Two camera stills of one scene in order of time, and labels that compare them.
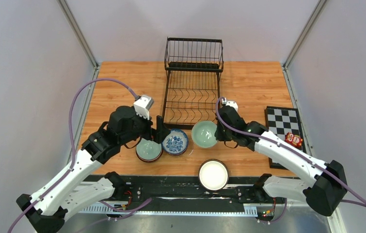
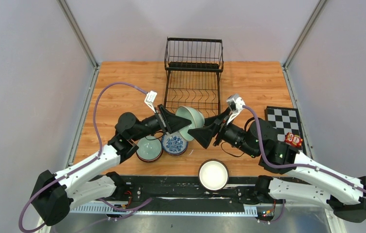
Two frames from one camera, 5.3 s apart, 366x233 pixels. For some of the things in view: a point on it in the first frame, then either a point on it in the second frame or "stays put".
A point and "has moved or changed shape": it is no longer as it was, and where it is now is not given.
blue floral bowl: [176, 142] stays put
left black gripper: [161, 133] → [168, 122]
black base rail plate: [186, 193] stays put
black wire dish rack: [193, 67] stays put
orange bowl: [213, 174] stays put
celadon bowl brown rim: [203, 134] has moved or changed shape
